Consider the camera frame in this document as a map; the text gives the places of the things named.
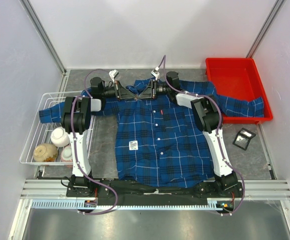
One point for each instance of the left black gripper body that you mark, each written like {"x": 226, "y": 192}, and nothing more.
{"x": 117, "y": 88}

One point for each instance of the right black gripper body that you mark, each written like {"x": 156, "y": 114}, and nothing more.
{"x": 152, "y": 89}

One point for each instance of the blue plaid shirt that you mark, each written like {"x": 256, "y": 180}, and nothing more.
{"x": 157, "y": 143}

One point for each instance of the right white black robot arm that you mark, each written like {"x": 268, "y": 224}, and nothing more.
{"x": 207, "y": 118}

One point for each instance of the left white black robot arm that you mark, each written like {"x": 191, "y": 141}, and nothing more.
{"x": 76, "y": 120}

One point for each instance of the black brooch box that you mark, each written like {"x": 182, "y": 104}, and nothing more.
{"x": 243, "y": 138}

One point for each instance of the white ceramic bowl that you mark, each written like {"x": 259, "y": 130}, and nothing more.
{"x": 59, "y": 137}

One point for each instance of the pink patterned ceramic bowl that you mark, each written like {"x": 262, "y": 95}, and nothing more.
{"x": 66, "y": 156}

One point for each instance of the red plastic bin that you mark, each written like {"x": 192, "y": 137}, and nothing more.
{"x": 238, "y": 78}

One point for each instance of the beige ceramic bowl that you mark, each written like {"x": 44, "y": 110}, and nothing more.
{"x": 45, "y": 152}

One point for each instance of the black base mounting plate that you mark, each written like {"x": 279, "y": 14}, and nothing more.
{"x": 132, "y": 192}

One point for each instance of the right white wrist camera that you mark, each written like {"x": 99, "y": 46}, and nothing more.
{"x": 155, "y": 73}

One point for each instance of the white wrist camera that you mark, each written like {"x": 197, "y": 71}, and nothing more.
{"x": 113, "y": 74}
{"x": 155, "y": 73}

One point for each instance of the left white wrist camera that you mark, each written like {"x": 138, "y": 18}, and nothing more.
{"x": 113, "y": 74}

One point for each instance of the white wire dish rack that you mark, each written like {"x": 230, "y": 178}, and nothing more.
{"x": 40, "y": 133}

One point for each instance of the aluminium slotted rail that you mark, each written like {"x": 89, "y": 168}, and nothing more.
{"x": 72, "y": 204}

